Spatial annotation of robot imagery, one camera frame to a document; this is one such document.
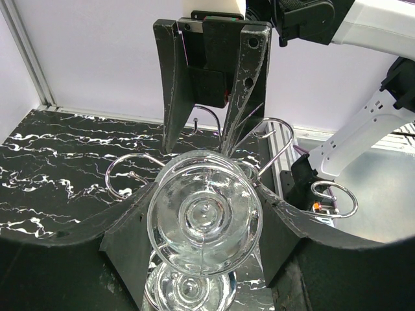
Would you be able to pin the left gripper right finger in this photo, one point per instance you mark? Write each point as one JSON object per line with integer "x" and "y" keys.
{"x": 309, "y": 265}

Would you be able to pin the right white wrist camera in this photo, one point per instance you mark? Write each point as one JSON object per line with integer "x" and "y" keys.
{"x": 218, "y": 6}

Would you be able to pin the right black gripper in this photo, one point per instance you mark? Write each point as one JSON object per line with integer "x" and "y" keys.
{"x": 198, "y": 66}

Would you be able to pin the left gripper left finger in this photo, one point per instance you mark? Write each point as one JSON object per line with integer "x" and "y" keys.
{"x": 99, "y": 264}

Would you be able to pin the ribbed goblet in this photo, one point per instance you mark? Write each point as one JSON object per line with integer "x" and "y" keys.
{"x": 205, "y": 218}
{"x": 168, "y": 289}

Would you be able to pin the chrome wine glass rack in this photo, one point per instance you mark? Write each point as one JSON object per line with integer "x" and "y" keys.
{"x": 204, "y": 220}

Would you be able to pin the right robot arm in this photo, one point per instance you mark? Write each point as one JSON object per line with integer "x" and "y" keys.
{"x": 361, "y": 113}

